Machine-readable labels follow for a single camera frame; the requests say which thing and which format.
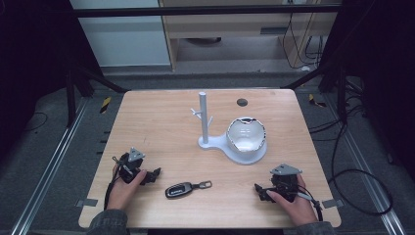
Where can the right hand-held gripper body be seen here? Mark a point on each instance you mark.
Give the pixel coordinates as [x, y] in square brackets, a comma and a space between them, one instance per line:
[285, 182]

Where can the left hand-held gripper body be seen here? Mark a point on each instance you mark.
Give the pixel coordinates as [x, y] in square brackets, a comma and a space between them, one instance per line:
[130, 168]

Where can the black car key fob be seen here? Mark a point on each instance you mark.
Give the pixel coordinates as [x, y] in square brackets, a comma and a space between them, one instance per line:
[177, 190]

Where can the person's left hand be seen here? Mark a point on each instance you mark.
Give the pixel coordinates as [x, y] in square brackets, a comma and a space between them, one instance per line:
[121, 194]

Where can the person's right hand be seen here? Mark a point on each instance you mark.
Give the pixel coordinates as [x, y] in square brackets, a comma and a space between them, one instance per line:
[301, 209]

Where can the grey tape piece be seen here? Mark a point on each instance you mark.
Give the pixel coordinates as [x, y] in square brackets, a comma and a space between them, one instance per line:
[332, 203]
[87, 202]

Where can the white bowl with dark rim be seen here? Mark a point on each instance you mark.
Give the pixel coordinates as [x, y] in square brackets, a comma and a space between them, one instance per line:
[245, 133]

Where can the yellow black striped tape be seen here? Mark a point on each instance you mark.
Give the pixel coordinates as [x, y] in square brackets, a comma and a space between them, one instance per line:
[315, 101]
[105, 105]

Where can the dark round table grommet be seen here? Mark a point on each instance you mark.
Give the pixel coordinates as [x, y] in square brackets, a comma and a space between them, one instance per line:
[242, 102]

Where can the black metal stand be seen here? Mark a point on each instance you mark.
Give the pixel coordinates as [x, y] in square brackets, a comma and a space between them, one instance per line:
[71, 98]
[341, 94]

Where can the white cabinet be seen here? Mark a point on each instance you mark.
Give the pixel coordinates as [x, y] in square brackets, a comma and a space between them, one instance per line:
[124, 42]

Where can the dark curtain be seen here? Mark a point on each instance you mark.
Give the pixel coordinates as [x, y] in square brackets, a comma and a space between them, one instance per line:
[29, 65]
[385, 65]

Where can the grey key stand with post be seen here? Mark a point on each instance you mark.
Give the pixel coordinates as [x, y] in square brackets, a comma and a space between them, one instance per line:
[215, 142]

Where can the aluminium floor rail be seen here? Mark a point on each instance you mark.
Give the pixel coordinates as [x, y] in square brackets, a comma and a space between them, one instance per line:
[365, 169]
[49, 169]

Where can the black horizontal frame bar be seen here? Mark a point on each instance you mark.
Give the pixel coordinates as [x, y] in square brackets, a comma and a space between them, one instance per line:
[195, 11]

